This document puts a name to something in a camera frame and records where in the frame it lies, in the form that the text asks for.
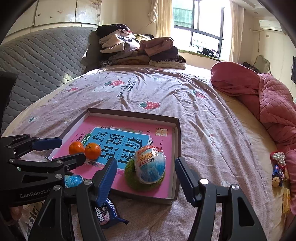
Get red blue toy egg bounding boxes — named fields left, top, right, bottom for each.
left=64, top=174, right=83, bottom=188

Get small orange mandarin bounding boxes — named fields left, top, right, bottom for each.
left=68, top=141, right=85, bottom=155

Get large orange mandarin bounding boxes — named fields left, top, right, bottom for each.
left=84, top=143, right=101, bottom=160

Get blue Oreo snack packet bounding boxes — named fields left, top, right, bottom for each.
left=94, top=198, right=129, bottom=229

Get green fuzzy ring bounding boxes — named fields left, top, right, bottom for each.
left=124, top=158, right=165, bottom=192

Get blue white toy egg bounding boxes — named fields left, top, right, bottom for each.
left=134, top=145, right=166, bottom=184

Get cream cloth with black trim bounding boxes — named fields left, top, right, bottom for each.
left=18, top=201, right=44, bottom=240

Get pink children's book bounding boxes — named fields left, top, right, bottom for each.
left=49, top=114, right=175, bottom=198

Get small toy figure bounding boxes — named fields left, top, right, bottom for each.
left=270, top=152, right=289, bottom=188

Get grey quilted headboard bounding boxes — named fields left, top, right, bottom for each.
left=1, top=27, right=97, bottom=132

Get shallow grey cardboard box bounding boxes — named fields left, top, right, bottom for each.
left=45, top=108, right=181, bottom=204

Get pink quilted blanket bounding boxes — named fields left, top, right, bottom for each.
left=211, top=62, right=296, bottom=228

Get pile of folded clothes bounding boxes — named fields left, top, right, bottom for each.
left=96, top=24, right=186, bottom=70

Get dark framed window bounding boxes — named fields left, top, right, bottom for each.
left=171, top=0, right=226, bottom=59

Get white air conditioner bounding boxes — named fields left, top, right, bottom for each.
left=259, top=20, right=282, bottom=32

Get cream curtain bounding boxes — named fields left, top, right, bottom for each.
left=229, top=1, right=244, bottom=63

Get black wall television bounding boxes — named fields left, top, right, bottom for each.
left=291, top=56, right=296, bottom=84

